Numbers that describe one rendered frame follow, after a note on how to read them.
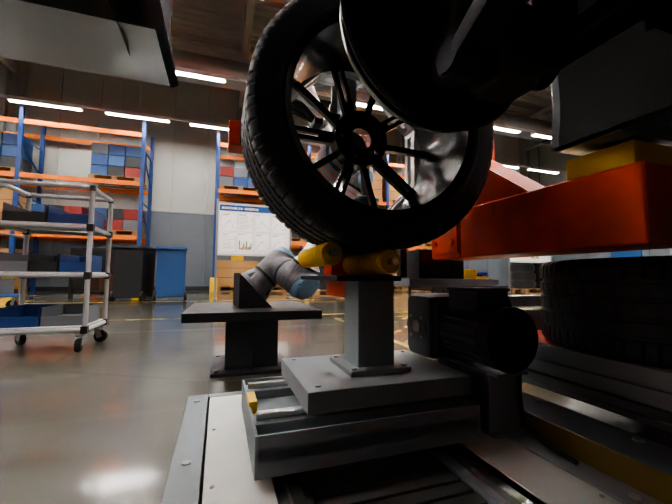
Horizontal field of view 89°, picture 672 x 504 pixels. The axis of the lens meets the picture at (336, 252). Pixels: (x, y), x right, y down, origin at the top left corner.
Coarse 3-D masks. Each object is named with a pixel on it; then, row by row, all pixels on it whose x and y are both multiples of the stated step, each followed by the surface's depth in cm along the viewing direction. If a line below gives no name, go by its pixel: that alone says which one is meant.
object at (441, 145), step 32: (320, 32) 78; (320, 64) 96; (288, 96) 74; (288, 128) 74; (352, 128) 96; (384, 128) 103; (416, 128) 110; (320, 160) 95; (352, 160) 95; (448, 160) 95; (416, 192) 104; (448, 192) 86
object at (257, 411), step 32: (256, 384) 87; (256, 416) 68; (288, 416) 70; (320, 416) 70; (352, 416) 72; (384, 416) 75; (416, 416) 72; (448, 416) 74; (256, 448) 61; (288, 448) 63; (320, 448) 64; (352, 448) 67; (384, 448) 69; (416, 448) 71
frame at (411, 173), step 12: (324, 72) 105; (348, 72) 107; (312, 84) 108; (324, 84) 111; (360, 84) 113; (396, 120) 117; (408, 132) 116; (408, 144) 118; (408, 156) 117; (408, 168) 117; (408, 180) 117; (396, 204) 111
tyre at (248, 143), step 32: (320, 0) 78; (288, 32) 75; (256, 64) 72; (288, 64) 75; (256, 96) 71; (256, 128) 71; (480, 128) 90; (256, 160) 77; (288, 160) 73; (480, 160) 90; (288, 192) 73; (320, 192) 75; (480, 192) 90; (288, 224) 89; (320, 224) 75; (352, 224) 76; (384, 224) 79; (416, 224) 82; (448, 224) 85
